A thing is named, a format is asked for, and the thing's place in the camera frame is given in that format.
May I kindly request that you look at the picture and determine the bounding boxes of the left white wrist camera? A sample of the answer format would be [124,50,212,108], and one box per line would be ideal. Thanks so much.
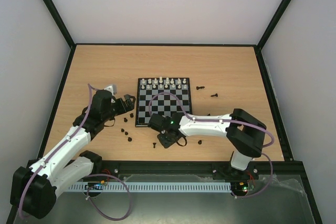
[104,84,117,96]

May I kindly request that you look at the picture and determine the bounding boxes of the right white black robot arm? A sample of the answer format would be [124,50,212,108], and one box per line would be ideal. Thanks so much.
[148,109,267,178]

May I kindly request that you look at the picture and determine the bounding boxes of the light blue slotted cable duct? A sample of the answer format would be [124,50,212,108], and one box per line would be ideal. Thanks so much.
[66,182,232,193]

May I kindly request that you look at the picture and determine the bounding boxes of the right circuit board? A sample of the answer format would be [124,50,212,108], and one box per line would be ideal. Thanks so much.
[230,180,256,194]

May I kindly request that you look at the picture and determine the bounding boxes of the left black frame post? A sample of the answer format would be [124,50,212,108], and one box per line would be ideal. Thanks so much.
[43,0,76,48]

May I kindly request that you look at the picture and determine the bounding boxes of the black and silver chessboard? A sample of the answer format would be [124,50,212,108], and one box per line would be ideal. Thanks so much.
[135,77,192,127]

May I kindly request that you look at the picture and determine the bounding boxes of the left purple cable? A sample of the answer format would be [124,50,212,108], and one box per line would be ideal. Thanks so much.
[17,83,131,220]

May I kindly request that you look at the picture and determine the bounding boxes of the right black frame post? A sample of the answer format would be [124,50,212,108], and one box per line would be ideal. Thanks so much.
[257,0,292,50]

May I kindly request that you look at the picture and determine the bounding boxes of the left circuit board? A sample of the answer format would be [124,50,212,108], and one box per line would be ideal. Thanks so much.
[83,180,109,191]

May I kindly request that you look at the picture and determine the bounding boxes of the circuit board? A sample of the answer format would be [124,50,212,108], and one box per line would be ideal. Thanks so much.
[230,180,256,194]
[83,180,109,191]

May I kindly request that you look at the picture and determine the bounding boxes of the black frame post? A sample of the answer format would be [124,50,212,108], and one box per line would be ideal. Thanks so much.
[257,0,292,50]
[43,0,76,48]

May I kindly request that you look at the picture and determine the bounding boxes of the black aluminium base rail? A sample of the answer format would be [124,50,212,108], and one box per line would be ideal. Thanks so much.
[92,160,306,182]

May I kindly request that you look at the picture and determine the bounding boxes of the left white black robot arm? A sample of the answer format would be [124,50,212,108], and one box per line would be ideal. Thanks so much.
[10,88,135,219]

